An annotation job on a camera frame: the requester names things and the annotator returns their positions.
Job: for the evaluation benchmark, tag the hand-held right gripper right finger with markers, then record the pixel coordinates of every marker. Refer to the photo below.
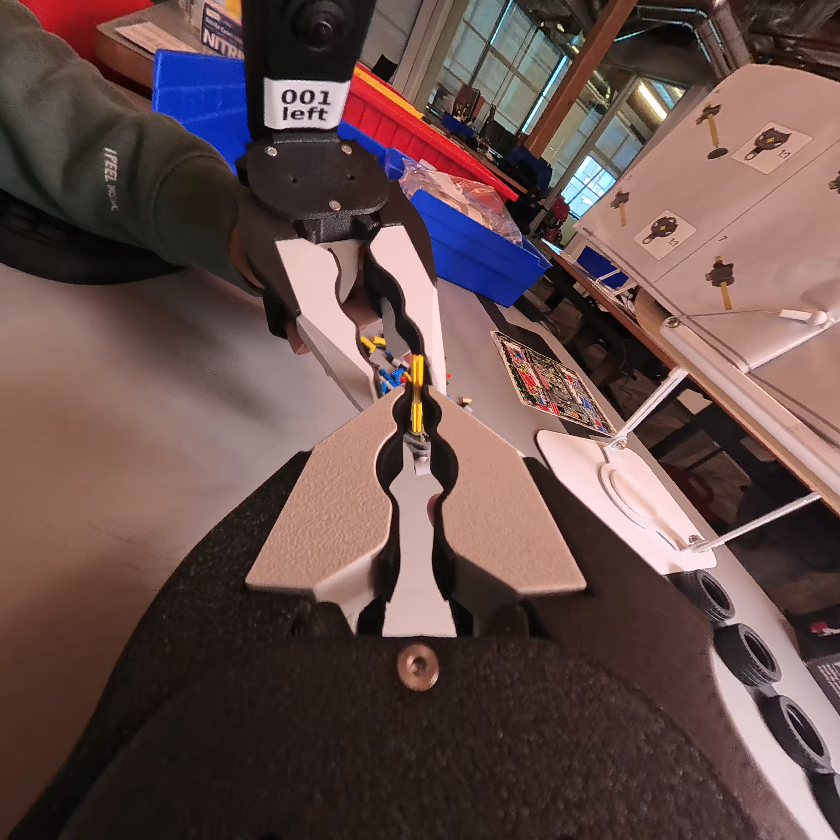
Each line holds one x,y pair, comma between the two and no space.
512,525

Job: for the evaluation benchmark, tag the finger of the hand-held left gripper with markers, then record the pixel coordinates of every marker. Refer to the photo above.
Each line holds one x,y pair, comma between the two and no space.
315,295
410,282

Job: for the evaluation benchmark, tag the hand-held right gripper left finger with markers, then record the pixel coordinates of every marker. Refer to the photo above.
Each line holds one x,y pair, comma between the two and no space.
321,525

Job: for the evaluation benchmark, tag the yellow lego axle assembly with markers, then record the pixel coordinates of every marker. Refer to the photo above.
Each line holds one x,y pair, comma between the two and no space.
416,400

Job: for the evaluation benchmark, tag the instruction booklet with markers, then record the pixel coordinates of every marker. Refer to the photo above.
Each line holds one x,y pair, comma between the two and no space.
741,197

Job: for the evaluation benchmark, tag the white page holder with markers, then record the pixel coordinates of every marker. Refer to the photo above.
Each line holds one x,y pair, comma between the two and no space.
810,317

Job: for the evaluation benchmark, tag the person's left forearm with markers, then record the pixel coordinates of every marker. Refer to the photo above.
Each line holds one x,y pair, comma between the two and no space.
98,144

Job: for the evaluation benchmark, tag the pile of small lego pieces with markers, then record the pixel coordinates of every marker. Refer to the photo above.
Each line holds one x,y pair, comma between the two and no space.
387,377

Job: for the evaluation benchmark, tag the plastic bag of lego parts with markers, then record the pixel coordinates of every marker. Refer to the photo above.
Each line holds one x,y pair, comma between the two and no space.
472,197

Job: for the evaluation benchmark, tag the person's right hand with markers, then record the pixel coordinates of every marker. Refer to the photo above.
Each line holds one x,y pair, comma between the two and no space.
434,510

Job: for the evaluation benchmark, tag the person's left hand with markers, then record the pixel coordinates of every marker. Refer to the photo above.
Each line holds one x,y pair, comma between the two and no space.
237,259

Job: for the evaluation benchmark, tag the blue plastic bin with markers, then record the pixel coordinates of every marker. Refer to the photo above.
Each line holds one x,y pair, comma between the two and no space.
479,262
197,98

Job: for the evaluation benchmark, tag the white book stand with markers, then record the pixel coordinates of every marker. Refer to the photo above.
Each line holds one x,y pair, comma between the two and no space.
590,472

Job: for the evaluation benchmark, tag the red plastic bin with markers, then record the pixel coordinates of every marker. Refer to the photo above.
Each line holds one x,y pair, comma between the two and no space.
85,26
407,124

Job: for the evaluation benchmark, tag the colourful sticker sheet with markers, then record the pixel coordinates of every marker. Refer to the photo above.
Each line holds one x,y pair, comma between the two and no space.
551,387

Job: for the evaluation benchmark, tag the printed cardboard box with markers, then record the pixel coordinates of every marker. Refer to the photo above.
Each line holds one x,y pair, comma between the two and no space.
220,29

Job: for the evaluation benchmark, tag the wooden post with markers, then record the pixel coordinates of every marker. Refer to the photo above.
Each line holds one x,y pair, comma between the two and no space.
577,72

